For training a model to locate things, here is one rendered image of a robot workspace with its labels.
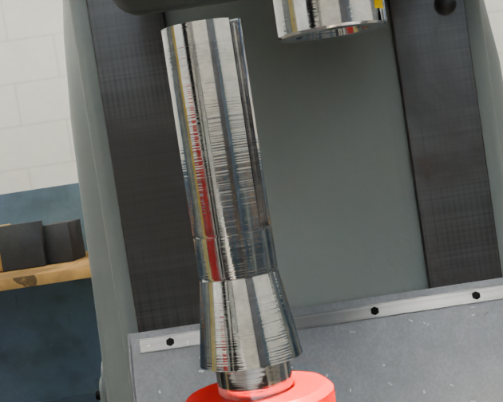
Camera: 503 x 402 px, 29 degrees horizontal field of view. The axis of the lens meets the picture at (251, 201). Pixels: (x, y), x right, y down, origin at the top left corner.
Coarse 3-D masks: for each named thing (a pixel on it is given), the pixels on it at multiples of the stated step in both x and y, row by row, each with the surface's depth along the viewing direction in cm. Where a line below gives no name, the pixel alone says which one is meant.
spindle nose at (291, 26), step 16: (272, 0) 42; (288, 0) 41; (304, 0) 40; (320, 0) 40; (336, 0) 40; (352, 0) 40; (368, 0) 40; (288, 16) 41; (304, 16) 40; (320, 16) 40; (336, 16) 40; (352, 16) 40; (368, 16) 40; (384, 16) 41; (288, 32) 41; (304, 32) 41; (320, 32) 44; (336, 32) 44; (352, 32) 44
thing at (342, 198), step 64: (64, 0) 88; (256, 0) 79; (384, 0) 79; (128, 64) 79; (256, 64) 79; (320, 64) 79; (384, 64) 80; (448, 64) 79; (128, 128) 79; (320, 128) 80; (384, 128) 80; (448, 128) 79; (128, 192) 79; (320, 192) 80; (384, 192) 80; (448, 192) 80; (128, 256) 80; (192, 256) 80; (320, 256) 80; (384, 256) 80; (448, 256) 80; (128, 320) 80; (192, 320) 80; (128, 384) 82
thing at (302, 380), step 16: (304, 384) 30; (320, 384) 29; (192, 400) 30; (208, 400) 30; (224, 400) 29; (240, 400) 29; (256, 400) 29; (272, 400) 28; (288, 400) 28; (304, 400) 28; (320, 400) 29
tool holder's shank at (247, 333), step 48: (192, 48) 28; (240, 48) 29; (192, 96) 28; (240, 96) 29; (192, 144) 29; (240, 144) 29; (192, 192) 29; (240, 192) 29; (240, 240) 29; (240, 288) 29; (240, 336) 28; (288, 336) 29; (240, 384) 29; (288, 384) 29
